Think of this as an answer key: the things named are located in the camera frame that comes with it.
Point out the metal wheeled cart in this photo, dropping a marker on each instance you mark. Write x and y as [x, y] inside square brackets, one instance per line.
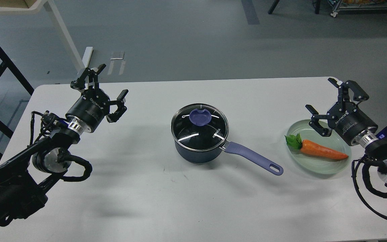
[375, 6]

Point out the glass pot lid purple knob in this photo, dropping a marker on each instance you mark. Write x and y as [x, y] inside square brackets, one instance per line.
[199, 127]

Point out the white table frame background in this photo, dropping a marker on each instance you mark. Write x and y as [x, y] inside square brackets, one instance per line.
[35, 35]

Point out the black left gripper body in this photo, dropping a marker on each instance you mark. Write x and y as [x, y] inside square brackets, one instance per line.
[90, 108]

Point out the orange toy carrot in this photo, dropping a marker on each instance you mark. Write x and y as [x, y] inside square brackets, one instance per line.
[311, 148]

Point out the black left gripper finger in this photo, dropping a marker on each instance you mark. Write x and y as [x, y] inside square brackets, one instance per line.
[121, 108]
[87, 80]

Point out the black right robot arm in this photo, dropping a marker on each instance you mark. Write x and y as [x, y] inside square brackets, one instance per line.
[374, 161]

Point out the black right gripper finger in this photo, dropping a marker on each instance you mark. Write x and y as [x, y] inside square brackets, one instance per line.
[350, 94]
[314, 121]

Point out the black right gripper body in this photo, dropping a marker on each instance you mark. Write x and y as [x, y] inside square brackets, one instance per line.
[349, 121]

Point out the black chair leg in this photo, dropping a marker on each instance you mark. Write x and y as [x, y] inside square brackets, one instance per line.
[273, 6]

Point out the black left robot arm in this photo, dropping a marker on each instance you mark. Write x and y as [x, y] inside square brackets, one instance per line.
[28, 176]

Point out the pale green glass plate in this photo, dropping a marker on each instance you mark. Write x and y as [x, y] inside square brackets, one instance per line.
[313, 163]

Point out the dark blue saucepan purple handle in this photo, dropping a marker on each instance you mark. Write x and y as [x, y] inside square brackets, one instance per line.
[231, 148]

